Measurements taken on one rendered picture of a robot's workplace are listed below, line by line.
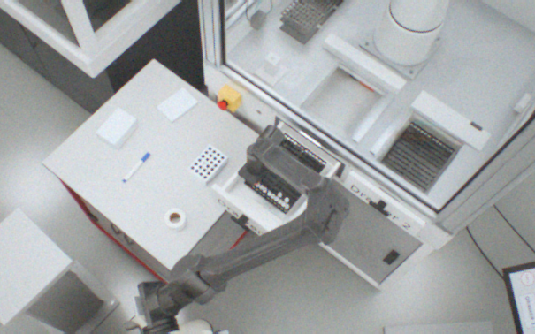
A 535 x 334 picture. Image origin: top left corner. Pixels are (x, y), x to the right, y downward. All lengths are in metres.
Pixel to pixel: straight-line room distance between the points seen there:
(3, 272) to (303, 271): 1.33
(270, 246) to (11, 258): 1.06
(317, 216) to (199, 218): 0.84
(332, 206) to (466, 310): 1.72
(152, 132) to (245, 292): 0.94
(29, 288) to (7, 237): 0.20
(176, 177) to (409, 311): 1.32
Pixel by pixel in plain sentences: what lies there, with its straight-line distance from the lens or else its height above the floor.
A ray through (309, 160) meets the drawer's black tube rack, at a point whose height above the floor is 0.88.
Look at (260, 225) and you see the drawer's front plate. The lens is 1.72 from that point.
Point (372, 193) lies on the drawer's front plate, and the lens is 1.82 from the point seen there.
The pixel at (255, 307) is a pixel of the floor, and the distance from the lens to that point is 2.59.
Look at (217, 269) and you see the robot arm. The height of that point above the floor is 1.33.
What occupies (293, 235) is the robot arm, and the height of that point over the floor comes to 1.46.
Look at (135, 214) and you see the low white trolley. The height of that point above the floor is 0.76.
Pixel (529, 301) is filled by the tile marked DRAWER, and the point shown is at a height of 1.01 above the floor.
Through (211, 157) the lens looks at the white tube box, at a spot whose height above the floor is 0.79.
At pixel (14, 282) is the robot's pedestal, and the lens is 1.97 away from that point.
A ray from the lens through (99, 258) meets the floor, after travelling 2.72.
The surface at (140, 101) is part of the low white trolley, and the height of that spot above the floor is 0.76.
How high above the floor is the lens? 2.55
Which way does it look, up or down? 65 degrees down
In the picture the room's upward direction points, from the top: 7 degrees clockwise
